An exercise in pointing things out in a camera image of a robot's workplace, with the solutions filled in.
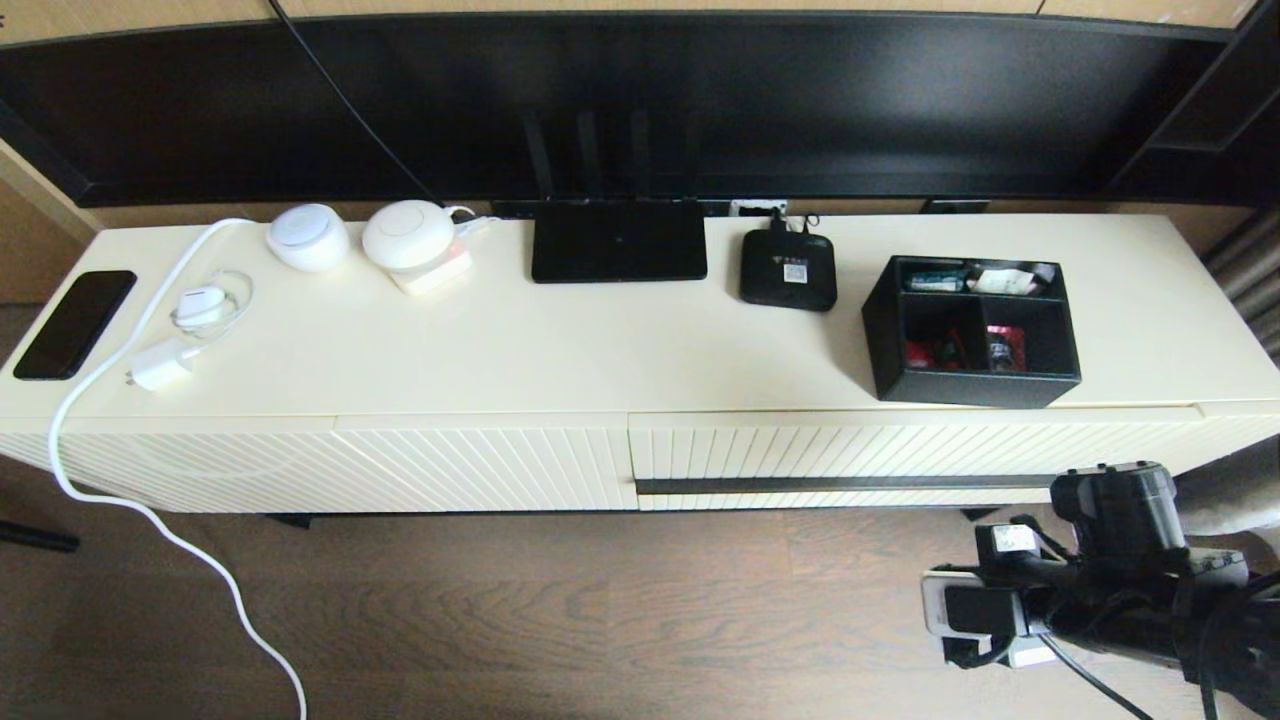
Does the black compartment organizer box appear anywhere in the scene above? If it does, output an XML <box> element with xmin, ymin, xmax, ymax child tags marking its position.
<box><xmin>861</xmin><ymin>255</ymin><xmax>1083</xmax><ymax>409</ymax></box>

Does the thick white power cable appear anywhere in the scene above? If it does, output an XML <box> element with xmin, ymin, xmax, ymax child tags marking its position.
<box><xmin>48</xmin><ymin>217</ymin><xmax>308</xmax><ymax>720</ymax></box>

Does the large white dome device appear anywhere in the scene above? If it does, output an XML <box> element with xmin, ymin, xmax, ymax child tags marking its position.
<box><xmin>361</xmin><ymin>200</ymin><xmax>457</xmax><ymax>275</ymax></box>

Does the white charger adapter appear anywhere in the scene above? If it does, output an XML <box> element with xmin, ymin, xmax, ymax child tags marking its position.
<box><xmin>125</xmin><ymin>338</ymin><xmax>203</xmax><ymax>392</ymax></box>

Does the pink red sachet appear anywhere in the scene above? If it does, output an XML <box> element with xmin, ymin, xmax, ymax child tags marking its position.
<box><xmin>985</xmin><ymin>325</ymin><xmax>1026</xmax><ymax>373</ymax></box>

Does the red snack packet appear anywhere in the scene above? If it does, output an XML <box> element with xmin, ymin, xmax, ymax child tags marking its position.
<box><xmin>904</xmin><ymin>334</ymin><xmax>967</xmax><ymax>372</ymax></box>

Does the white crumpled packet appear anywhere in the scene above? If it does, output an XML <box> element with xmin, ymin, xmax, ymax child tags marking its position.
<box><xmin>966</xmin><ymin>263</ymin><xmax>1057</xmax><ymax>297</ymax></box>

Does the small white round speaker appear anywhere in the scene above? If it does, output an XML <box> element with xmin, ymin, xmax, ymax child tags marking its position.
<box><xmin>265</xmin><ymin>203</ymin><xmax>351</xmax><ymax>274</ymax></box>

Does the black floor pole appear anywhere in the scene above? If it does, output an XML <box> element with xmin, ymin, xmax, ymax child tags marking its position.
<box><xmin>0</xmin><ymin>520</ymin><xmax>81</xmax><ymax>556</ymax></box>

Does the cream pink flat box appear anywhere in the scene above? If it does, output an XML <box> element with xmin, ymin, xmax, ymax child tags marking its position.
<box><xmin>385</xmin><ymin>243</ymin><xmax>474</xmax><ymax>298</ymax></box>

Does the black set-top box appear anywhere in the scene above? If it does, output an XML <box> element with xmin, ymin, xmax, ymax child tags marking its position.
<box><xmin>739</xmin><ymin>228</ymin><xmax>838</xmax><ymax>313</ymax></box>

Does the grey green patterned rug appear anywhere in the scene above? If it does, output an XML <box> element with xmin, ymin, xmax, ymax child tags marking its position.
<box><xmin>1170</xmin><ymin>465</ymin><xmax>1280</xmax><ymax>546</ymax></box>

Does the small white case with cable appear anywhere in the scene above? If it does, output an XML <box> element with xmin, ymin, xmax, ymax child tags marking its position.
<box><xmin>170</xmin><ymin>270</ymin><xmax>254</xmax><ymax>335</ymax></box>

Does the thin black television cable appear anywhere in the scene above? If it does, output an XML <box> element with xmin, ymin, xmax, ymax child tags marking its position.
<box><xmin>265</xmin><ymin>0</ymin><xmax>441</xmax><ymax>206</ymax></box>

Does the grey curtain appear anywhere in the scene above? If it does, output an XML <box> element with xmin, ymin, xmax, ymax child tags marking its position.
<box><xmin>1200</xmin><ymin>205</ymin><xmax>1280</xmax><ymax>366</ymax></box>

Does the black router with antennas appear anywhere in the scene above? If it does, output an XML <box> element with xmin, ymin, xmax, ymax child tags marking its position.
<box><xmin>520</xmin><ymin>110</ymin><xmax>709</xmax><ymax>285</ymax></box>

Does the cream fluted drawer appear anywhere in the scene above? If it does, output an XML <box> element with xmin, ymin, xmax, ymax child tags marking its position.
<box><xmin>628</xmin><ymin>405</ymin><xmax>1201</xmax><ymax>496</ymax></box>

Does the cream fluted rounded-corner panel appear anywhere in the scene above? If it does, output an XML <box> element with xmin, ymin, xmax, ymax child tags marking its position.
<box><xmin>0</xmin><ymin>415</ymin><xmax>346</xmax><ymax>514</ymax></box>

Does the black smartphone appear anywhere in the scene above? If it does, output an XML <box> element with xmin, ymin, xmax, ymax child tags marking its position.
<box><xmin>12</xmin><ymin>270</ymin><xmax>138</xmax><ymax>382</ymax></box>

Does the cream fluted cabinet door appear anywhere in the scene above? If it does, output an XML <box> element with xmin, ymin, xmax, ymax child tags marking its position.
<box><xmin>335</xmin><ymin>415</ymin><xmax>638</xmax><ymax>513</ymax></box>

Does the black television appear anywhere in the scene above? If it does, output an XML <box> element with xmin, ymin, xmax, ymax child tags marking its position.
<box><xmin>0</xmin><ymin>12</ymin><xmax>1236</xmax><ymax>213</ymax></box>

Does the white plug with cable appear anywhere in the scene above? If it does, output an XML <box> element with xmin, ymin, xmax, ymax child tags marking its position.
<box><xmin>445</xmin><ymin>206</ymin><xmax>501</xmax><ymax>243</ymax></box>

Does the white ribbed cabinet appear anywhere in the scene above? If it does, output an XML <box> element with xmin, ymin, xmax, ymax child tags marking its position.
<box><xmin>0</xmin><ymin>213</ymin><xmax>1280</xmax><ymax>514</ymax></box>

